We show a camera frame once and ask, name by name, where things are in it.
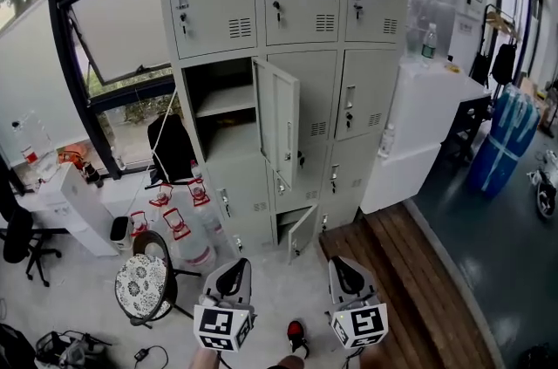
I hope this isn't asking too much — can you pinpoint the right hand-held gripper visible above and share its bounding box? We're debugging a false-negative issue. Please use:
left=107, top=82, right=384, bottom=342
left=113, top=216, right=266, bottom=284
left=325, top=256, right=390, bottom=351

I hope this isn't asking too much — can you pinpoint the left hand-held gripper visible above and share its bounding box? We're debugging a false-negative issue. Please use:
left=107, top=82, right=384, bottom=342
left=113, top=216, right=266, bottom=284
left=193, top=256, right=257, bottom=353

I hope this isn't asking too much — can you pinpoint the person's left forearm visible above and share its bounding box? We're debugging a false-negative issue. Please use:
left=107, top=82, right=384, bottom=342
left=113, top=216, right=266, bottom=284
left=190, top=347, right=228, bottom=369

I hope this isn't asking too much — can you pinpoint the person's right forearm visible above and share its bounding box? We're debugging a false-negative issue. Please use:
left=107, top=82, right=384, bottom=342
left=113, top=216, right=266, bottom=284
left=347, top=345, right=381, bottom=369

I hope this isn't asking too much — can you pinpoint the person's red shoe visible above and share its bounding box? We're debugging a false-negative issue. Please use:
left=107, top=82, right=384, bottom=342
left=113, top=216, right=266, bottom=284
left=286, top=319, right=310, bottom=359

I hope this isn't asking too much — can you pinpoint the floral cushion stool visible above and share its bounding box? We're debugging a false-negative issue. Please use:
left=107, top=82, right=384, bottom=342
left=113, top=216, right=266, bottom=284
left=113, top=252, right=201, bottom=330

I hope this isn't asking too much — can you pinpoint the black power adapter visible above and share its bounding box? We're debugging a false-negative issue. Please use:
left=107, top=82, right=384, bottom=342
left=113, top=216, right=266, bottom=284
left=133, top=344, right=170, bottom=369

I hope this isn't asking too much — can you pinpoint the white waste bin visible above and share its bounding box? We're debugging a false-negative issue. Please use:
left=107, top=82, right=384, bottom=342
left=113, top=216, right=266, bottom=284
left=109, top=215, right=134, bottom=252

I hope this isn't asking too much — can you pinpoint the black backpack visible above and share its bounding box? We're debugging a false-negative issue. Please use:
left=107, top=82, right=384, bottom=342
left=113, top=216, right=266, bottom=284
left=146, top=113, right=200, bottom=185

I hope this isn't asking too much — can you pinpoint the small white bottle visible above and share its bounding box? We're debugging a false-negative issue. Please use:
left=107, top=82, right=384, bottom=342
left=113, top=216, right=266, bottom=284
left=378, top=122, right=396, bottom=161

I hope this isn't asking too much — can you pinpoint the white water dispenser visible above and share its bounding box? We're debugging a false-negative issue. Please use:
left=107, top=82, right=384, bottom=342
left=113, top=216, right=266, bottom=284
left=24, top=161, right=121, bottom=257

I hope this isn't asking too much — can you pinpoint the black thermos flask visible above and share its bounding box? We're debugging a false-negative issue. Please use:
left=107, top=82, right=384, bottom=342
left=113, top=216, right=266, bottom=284
left=82, top=161, right=105, bottom=188

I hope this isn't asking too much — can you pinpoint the blue wrapped roll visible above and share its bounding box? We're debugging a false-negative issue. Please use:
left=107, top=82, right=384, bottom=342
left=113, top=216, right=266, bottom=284
left=465, top=82, right=542, bottom=199

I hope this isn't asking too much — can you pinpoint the white wheeled device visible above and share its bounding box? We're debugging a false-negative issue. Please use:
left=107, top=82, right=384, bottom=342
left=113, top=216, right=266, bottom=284
left=524, top=165, right=558, bottom=221

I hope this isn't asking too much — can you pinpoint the black framed window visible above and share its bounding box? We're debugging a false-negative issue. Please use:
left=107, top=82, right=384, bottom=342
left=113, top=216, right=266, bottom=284
left=0, top=0, right=178, bottom=181

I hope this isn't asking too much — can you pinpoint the black office chair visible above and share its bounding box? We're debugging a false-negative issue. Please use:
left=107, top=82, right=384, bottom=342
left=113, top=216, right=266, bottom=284
left=0, top=206, right=63, bottom=288

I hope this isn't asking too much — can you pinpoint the white top black leg table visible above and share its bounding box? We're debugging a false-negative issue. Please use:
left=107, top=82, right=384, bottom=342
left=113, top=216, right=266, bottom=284
left=439, top=68, right=494, bottom=164

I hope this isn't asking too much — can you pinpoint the large clear red label bottle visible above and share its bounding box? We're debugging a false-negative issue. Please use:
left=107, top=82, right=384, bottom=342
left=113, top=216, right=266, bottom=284
left=10, top=109, right=60, bottom=185

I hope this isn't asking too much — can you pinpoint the green label water bottle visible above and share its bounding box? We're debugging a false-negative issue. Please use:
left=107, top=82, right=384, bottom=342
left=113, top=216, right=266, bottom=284
left=419, top=23, right=439, bottom=69

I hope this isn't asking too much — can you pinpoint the brown cardboard box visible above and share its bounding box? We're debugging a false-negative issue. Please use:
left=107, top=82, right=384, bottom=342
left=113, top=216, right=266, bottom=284
left=520, top=74, right=551, bottom=103

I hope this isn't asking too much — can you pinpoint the black hanging bag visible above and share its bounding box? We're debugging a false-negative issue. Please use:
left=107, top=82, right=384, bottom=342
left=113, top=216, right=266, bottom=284
left=490, top=43, right=518, bottom=85

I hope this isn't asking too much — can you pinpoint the frosted window sash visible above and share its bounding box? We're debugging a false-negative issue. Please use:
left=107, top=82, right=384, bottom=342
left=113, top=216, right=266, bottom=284
left=68, top=0, right=174, bottom=85

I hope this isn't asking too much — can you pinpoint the black clothes rack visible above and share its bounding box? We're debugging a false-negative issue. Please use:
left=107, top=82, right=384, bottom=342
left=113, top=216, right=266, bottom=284
left=476, top=2, right=525, bottom=98

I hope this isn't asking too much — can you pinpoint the grey device with cables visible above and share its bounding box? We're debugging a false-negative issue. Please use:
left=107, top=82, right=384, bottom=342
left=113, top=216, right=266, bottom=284
left=34, top=329, right=113, bottom=369

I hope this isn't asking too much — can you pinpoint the white rope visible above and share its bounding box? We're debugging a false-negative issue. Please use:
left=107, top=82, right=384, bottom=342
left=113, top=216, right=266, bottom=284
left=129, top=87, right=180, bottom=222

